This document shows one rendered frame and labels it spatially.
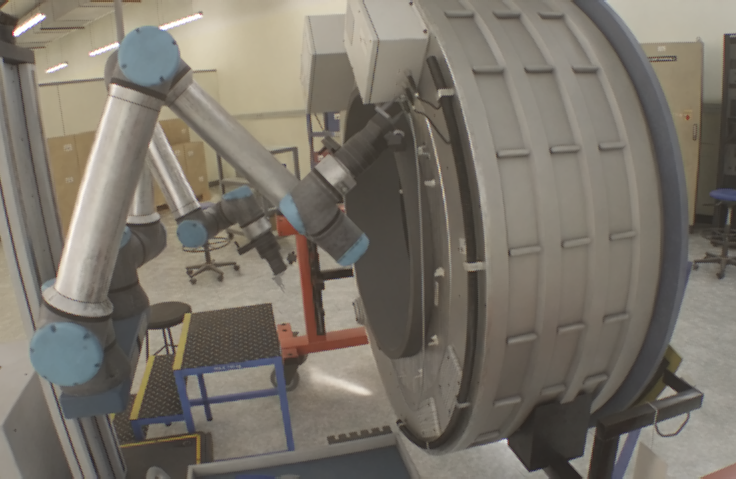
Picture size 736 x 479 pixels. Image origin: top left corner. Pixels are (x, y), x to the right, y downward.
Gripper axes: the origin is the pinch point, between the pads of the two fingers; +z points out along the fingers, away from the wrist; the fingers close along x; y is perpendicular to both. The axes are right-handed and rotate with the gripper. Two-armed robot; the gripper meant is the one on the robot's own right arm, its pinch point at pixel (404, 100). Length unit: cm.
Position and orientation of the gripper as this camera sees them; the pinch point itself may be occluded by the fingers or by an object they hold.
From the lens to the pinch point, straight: 120.8
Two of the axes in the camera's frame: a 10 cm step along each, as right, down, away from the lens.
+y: 5.4, 6.1, -5.8
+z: 7.3, -6.8, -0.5
